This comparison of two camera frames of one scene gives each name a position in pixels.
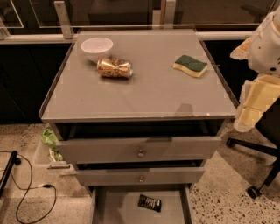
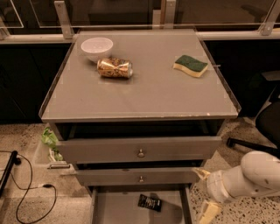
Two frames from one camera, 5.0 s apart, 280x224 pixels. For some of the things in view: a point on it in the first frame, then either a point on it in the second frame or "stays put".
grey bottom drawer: [119, 204] stays put
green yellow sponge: [193, 67] stays put
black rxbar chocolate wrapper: [153, 204] stays put
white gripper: [264, 51] to [214, 184]
